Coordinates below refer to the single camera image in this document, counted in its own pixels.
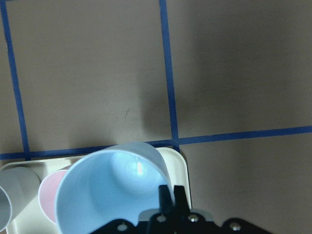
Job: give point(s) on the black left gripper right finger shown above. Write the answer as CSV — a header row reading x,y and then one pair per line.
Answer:
x,y
181,202

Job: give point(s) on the light blue plastic cup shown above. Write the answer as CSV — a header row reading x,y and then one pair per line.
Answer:
x,y
121,181

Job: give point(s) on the pink plastic cup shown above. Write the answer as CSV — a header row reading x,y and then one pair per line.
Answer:
x,y
47,193

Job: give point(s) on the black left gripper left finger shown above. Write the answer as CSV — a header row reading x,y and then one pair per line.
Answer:
x,y
165,201

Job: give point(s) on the grey plastic cup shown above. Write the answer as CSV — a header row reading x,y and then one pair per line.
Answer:
x,y
18,187

